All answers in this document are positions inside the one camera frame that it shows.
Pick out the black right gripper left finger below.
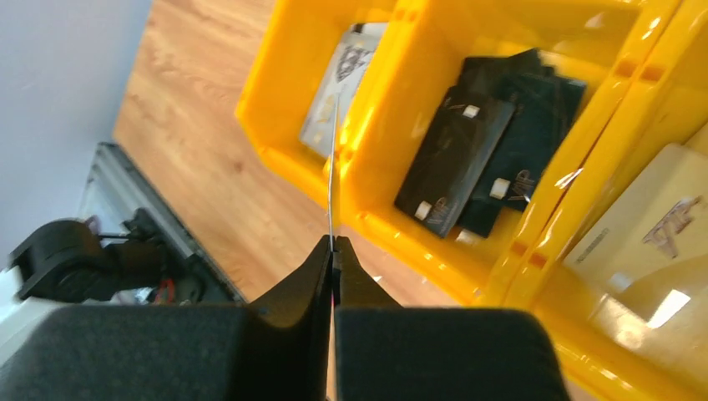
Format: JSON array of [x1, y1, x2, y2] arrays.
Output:
[[1, 236, 332, 400]]

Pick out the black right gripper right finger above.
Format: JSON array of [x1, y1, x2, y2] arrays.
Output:
[[333, 236, 569, 400]]

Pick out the thin credit card edge-on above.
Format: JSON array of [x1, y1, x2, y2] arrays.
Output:
[[327, 94, 341, 253]]

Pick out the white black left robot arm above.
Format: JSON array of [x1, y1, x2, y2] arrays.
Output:
[[1, 208, 186, 363]]

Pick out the black cards in bin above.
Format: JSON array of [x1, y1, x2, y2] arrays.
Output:
[[394, 48, 587, 238]]

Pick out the striped beige cards in bin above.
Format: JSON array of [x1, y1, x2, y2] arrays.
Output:
[[564, 129, 707, 372]]

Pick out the silver cards in bin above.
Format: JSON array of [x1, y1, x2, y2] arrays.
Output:
[[300, 23, 387, 158]]

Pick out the yellow middle plastic bin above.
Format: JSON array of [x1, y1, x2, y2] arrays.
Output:
[[341, 1, 680, 305]]

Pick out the yellow plastic bin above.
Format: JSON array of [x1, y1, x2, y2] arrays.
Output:
[[341, 1, 680, 305], [235, 1, 396, 206], [504, 1, 707, 400]]

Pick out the yellow left plastic bin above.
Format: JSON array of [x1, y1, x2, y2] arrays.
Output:
[[235, 1, 396, 206]]

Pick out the yellow right plastic bin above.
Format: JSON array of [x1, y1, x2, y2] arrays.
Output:
[[504, 1, 707, 400]]

